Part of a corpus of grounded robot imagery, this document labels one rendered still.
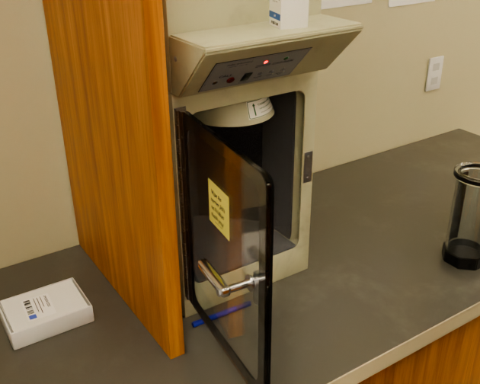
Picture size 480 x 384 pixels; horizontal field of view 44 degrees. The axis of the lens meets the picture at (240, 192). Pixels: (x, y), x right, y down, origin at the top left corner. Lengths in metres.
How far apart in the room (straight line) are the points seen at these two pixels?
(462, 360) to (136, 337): 0.75
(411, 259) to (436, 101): 0.89
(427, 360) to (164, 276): 0.63
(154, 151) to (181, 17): 0.22
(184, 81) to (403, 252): 0.75
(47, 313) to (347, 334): 0.59
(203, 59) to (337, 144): 1.07
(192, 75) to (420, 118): 1.36
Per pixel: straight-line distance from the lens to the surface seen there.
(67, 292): 1.29
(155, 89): 0.89
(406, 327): 1.25
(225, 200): 0.89
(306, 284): 1.33
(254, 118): 1.14
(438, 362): 1.43
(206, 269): 0.90
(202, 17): 1.01
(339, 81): 1.84
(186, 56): 0.94
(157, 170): 0.94
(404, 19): 1.99
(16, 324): 1.23
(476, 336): 1.50
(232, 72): 0.98
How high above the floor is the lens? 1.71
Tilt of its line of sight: 27 degrees down
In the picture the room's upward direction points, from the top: straight up
